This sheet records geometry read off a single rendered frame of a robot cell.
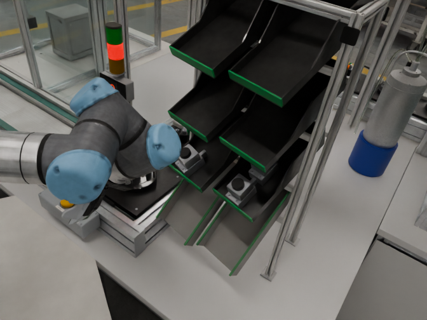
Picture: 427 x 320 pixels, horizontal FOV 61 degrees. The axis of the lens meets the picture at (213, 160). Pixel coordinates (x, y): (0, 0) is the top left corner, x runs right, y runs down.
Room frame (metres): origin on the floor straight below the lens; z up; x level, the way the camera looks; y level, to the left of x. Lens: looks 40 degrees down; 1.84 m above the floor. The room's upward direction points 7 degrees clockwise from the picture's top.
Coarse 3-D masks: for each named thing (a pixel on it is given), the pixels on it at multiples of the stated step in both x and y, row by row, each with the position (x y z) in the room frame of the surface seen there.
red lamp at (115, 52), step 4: (108, 44) 1.08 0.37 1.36; (120, 44) 1.08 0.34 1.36; (108, 48) 1.08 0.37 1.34; (112, 48) 1.07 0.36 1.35; (116, 48) 1.07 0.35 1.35; (120, 48) 1.08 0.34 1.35; (108, 52) 1.08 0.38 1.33; (112, 52) 1.07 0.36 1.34; (116, 52) 1.07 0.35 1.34; (120, 52) 1.08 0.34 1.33; (108, 56) 1.08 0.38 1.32; (112, 56) 1.07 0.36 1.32; (116, 56) 1.07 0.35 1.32; (120, 56) 1.08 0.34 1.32
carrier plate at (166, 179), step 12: (168, 168) 0.97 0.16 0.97; (168, 180) 0.91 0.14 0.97; (180, 180) 0.92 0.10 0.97; (108, 192) 0.81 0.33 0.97; (120, 192) 0.82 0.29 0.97; (144, 192) 0.83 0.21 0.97; (156, 192) 0.84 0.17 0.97; (120, 204) 0.77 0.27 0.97; (132, 204) 0.78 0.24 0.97; (144, 204) 0.78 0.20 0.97; (132, 216) 0.74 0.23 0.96
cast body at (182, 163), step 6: (186, 150) 0.71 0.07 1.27; (192, 150) 0.71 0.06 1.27; (204, 150) 0.75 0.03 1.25; (180, 156) 0.69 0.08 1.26; (186, 156) 0.69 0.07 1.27; (192, 156) 0.70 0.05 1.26; (198, 156) 0.71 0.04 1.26; (204, 156) 0.74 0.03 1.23; (180, 162) 0.71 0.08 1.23; (186, 162) 0.68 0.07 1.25; (192, 162) 0.70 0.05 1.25; (198, 162) 0.71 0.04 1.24; (204, 162) 0.72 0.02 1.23; (180, 168) 0.70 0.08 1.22; (186, 168) 0.69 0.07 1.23; (192, 168) 0.70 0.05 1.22; (198, 168) 0.71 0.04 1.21; (186, 174) 0.69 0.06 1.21
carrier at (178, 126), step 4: (176, 124) 1.23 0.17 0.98; (180, 124) 1.22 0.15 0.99; (176, 128) 1.22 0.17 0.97; (180, 128) 1.22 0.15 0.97; (184, 128) 1.11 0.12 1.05; (180, 132) 1.12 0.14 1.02; (184, 132) 1.11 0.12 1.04; (188, 132) 1.15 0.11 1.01; (180, 136) 1.10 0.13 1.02; (184, 136) 1.10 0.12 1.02; (188, 136) 1.15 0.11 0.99; (180, 140) 1.10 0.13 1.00; (184, 140) 1.10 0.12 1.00; (188, 140) 1.12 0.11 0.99; (184, 144) 1.09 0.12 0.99
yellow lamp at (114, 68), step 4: (112, 60) 1.07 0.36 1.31; (116, 60) 1.07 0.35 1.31; (120, 60) 1.08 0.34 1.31; (124, 60) 1.10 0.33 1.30; (112, 64) 1.07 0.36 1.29; (116, 64) 1.07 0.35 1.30; (120, 64) 1.08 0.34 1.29; (124, 64) 1.10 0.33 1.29; (112, 68) 1.07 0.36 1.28; (116, 68) 1.07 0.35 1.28; (120, 68) 1.08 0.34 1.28; (124, 68) 1.09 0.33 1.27; (112, 72) 1.07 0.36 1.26; (116, 72) 1.07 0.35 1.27; (120, 72) 1.08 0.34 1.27
